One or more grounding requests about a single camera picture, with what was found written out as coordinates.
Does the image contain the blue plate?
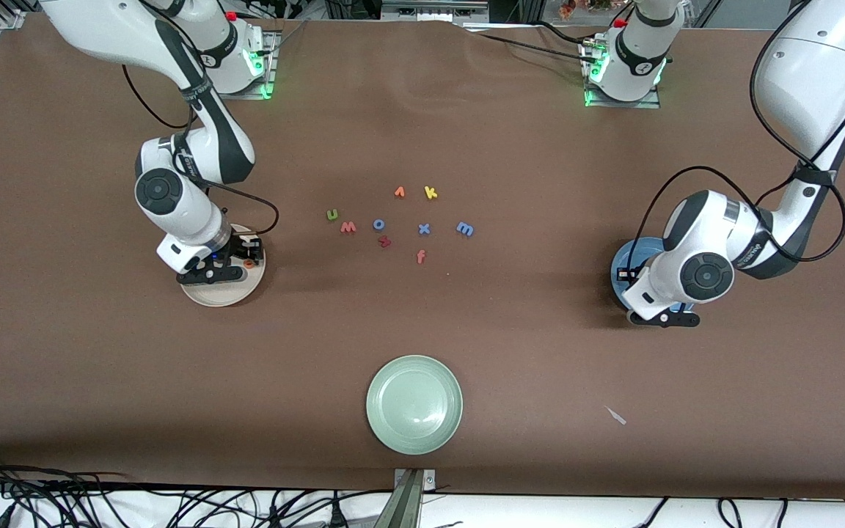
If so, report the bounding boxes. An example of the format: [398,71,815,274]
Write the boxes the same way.
[610,238,687,318]

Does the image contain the beige brown plate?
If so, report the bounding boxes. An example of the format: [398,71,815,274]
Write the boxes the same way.
[179,224,267,307]

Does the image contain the brown paper table cover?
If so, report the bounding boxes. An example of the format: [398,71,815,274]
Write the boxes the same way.
[0,13,845,499]

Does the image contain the pale green plate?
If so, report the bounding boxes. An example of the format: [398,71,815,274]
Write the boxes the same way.
[366,355,464,455]

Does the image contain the dried orange flowers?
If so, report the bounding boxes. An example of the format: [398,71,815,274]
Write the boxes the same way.
[558,0,614,19]

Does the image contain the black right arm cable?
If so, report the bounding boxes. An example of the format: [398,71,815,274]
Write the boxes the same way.
[122,65,279,237]

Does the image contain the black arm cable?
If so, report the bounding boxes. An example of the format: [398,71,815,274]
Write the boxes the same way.
[122,65,279,237]
[624,0,845,276]

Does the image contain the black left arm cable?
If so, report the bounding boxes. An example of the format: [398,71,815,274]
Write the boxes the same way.
[624,0,845,276]

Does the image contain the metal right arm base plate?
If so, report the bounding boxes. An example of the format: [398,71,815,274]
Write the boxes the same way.
[197,31,278,100]

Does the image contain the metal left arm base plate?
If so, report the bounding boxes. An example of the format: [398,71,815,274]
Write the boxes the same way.
[582,40,662,110]

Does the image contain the thin black table cable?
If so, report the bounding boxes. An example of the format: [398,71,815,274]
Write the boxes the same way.
[467,29,603,65]

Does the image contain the grey metal frame bar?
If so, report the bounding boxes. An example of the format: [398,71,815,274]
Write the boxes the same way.
[381,0,489,23]

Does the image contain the grey metal camera post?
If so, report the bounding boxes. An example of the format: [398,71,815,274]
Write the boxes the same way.
[393,469,436,528]

